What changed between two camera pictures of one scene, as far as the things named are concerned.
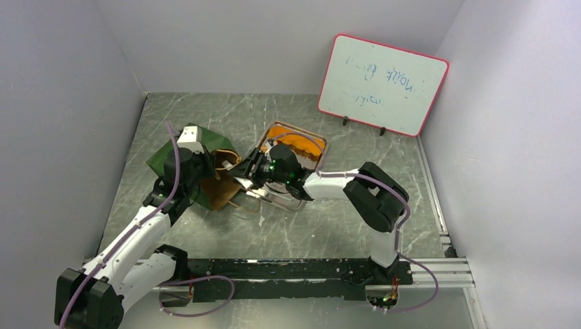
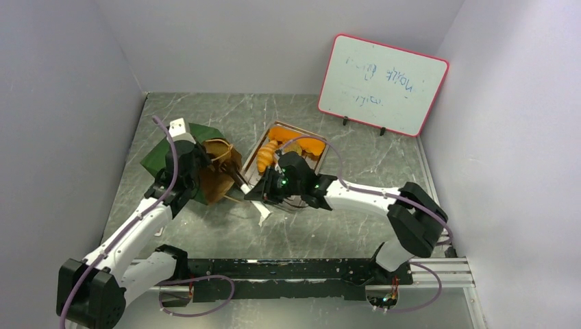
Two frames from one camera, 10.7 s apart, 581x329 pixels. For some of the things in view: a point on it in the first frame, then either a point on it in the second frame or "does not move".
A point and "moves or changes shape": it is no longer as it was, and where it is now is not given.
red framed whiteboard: x=384 y=86 does not move
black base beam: x=209 y=280 does not move
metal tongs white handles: x=228 y=166 moves or changes shape
